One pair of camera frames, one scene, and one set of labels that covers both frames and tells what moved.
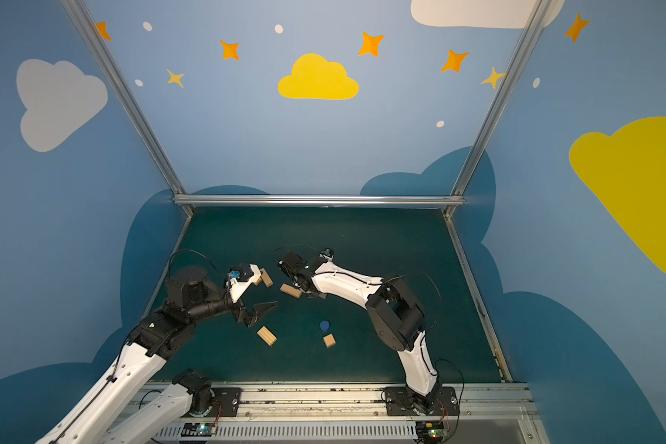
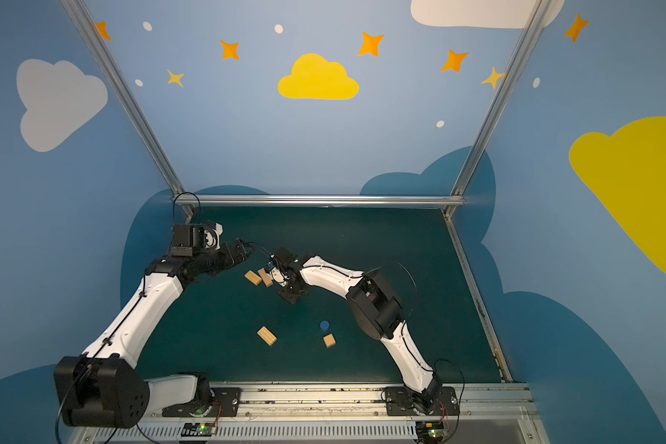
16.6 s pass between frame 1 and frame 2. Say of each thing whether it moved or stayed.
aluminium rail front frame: stayed
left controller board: stayed
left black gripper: moved
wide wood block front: stayed
